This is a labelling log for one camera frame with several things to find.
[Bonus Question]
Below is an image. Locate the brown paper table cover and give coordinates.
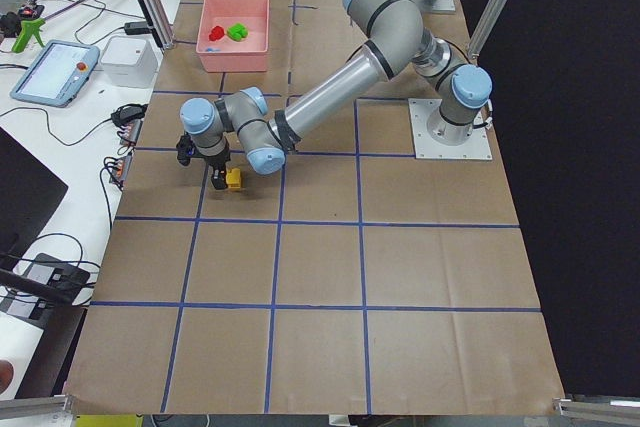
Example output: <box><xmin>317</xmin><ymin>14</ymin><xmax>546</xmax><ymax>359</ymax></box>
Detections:
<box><xmin>65</xmin><ymin>0</ymin><xmax>563</xmax><ymax>415</ymax></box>

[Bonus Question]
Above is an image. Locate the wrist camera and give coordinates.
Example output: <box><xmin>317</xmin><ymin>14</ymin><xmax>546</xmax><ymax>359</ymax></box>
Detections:
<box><xmin>176</xmin><ymin>133</ymin><xmax>195</xmax><ymax>167</ymax></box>

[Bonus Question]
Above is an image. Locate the green handled grabber tool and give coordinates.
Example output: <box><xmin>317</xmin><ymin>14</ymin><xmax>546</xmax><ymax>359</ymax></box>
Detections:
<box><xmin>11</xmin><ymin>18</ymin><xmax>46</xmax><ymax>53</ymax></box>

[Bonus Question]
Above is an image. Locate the black power adapter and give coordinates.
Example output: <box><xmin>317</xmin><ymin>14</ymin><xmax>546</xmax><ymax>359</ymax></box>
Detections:
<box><xmin>123</xmin><ymin>21</ymin><xmax>150</xmax><ymax>35</ymax></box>

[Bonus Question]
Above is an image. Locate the red toy block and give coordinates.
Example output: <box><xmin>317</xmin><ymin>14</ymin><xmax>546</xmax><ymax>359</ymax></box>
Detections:
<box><xmin>208</xmin><ymin>25</ymin><xmax>226</xmax><ymax>42</ymax></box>

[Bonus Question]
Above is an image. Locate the green toy block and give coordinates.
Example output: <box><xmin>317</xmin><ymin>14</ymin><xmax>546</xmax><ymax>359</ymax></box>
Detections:
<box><xmin>226</xmin><ymin>23</ymin><xmax>249</xmax><ymax>42</ymax></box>

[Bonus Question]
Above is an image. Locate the yellow toy block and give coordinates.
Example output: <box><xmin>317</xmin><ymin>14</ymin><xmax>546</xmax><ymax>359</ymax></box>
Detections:
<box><xmin>225</xmin><ymin>167</ymin><xmax>243</xmax><ymax>191</ymax></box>

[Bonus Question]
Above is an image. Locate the pink plastic box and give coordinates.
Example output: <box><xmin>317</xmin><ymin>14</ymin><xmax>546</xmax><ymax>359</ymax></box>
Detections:
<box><xmin>196</xmin><ymin>0</ymin><xmax>270</xmax><ymax>72</ymax></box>

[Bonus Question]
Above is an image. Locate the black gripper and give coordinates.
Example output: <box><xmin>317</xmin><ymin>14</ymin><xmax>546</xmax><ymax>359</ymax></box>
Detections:
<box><xmin>201</xmin><ymin>145</ymin><xmax>231</xmax><ymax>191</ymax></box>

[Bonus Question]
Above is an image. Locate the white square box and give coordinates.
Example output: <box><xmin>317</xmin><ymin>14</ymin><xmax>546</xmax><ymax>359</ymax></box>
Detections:
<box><xmin>100</xmin><ymin>36</ymin><xmax>158</xmax><ymax>88</ymax></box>

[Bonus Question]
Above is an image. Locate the blue teach pendant tablet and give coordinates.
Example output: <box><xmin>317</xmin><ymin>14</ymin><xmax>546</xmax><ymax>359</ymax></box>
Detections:
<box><xmin>10</xmin><ymin>40</ymin><xmax>100</xmax><ymax>108</ymax></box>

